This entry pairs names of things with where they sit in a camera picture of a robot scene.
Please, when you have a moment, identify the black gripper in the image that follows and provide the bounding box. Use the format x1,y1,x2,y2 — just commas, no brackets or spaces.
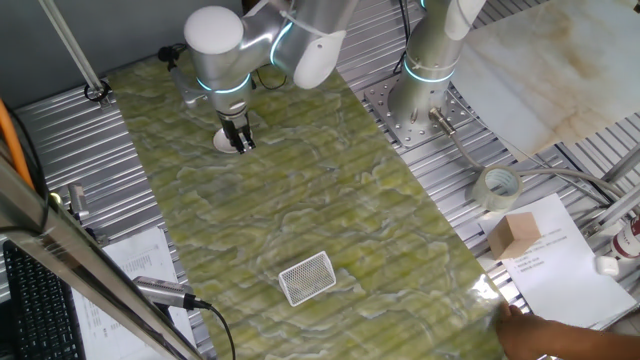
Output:
217,110,257,153

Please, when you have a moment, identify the white plate with flower print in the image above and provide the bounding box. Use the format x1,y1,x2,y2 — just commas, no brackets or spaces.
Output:
212,127,251,154

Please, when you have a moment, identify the brown wooden block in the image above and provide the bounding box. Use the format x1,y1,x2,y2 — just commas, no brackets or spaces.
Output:
487,211,542,261

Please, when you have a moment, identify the person's left forearm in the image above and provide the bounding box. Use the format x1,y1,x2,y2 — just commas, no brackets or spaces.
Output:
549,319,640,360

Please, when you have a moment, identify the person's left hand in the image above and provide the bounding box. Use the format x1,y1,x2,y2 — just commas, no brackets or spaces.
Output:
493,302,556,360

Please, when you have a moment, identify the green marble pattern mat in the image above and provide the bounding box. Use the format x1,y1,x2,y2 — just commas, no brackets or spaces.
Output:
107,52,509,360

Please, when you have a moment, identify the white mesh rack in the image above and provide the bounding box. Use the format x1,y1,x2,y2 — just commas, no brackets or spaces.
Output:
277,250,337,308

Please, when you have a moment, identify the printed table paper stack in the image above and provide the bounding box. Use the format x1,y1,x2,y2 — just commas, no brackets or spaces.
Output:
72,227,196,360

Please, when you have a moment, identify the silver mesh-covered device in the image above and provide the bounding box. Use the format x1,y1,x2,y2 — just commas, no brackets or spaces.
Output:
132,275,197,311

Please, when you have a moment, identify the grey metal clamp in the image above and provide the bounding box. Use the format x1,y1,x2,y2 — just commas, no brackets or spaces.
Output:
67,182,91,221

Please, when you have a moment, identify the thin metal pole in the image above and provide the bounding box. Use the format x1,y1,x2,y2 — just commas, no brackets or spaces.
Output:
37,0,114,109

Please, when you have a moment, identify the orange tube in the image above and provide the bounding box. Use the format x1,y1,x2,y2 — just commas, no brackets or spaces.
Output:
0,97,35,191

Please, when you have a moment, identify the clear packing tape roll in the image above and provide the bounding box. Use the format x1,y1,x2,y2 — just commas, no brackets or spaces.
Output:
471,164,524,213

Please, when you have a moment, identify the black keyboard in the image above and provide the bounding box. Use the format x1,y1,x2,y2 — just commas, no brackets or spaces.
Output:
2,239,86,360

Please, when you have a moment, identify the beige marble pattern board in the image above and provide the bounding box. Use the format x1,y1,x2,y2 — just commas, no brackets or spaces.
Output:
452,0,640,161

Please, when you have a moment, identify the white instruction paper sheet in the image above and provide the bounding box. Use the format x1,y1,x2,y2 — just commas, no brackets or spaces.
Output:
477,193,639,331

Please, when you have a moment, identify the aluminium profile bar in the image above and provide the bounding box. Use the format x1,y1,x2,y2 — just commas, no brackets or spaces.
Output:
602,144,640,184
582,184,640,239

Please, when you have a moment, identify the small white case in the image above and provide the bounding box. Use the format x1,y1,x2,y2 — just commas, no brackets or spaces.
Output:
594,254,621,277

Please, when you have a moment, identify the white bottle with red label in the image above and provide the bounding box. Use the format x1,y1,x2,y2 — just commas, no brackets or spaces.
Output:
610,217,640,261

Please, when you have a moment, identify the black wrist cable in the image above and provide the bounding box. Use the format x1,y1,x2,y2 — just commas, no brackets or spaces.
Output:
253,67,290,92

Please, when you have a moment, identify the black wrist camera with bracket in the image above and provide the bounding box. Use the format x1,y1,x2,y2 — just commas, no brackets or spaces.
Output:
157,43,210,110

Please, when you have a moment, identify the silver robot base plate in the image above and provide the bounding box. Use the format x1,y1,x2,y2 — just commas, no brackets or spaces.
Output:
362,74,476,150

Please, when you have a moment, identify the black device cable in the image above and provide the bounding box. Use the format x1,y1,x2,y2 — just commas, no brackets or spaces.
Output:
184,294,237,360

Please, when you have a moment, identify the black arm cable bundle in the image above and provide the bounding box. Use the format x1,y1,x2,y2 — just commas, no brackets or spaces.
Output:
392,0,415,75

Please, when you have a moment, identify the grey conduit hose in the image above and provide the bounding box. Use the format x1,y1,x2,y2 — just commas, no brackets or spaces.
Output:
428,107,626,201

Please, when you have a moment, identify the thin black cable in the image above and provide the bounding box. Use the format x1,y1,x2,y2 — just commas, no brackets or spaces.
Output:
9,107,51,234

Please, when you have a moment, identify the aluminium frame beam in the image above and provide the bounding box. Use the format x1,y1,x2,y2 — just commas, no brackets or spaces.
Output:
0,154,204,360

